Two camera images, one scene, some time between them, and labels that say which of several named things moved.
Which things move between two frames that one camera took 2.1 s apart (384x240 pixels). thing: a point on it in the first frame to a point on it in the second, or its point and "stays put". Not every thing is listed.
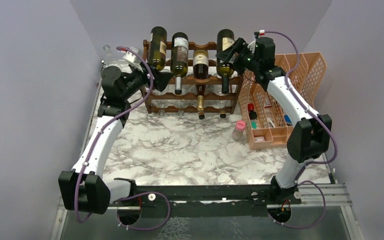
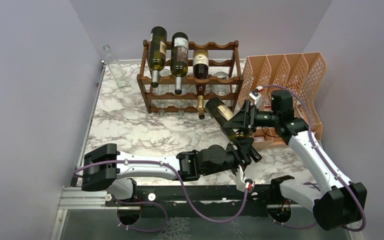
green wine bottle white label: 179,57 stays put
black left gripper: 161,79 to 243,145
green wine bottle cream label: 224,65 to 221,114
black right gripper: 241,47 to 244,119
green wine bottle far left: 157,47 stays put
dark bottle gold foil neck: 200,68 stays put
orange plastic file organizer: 266,123 stays put
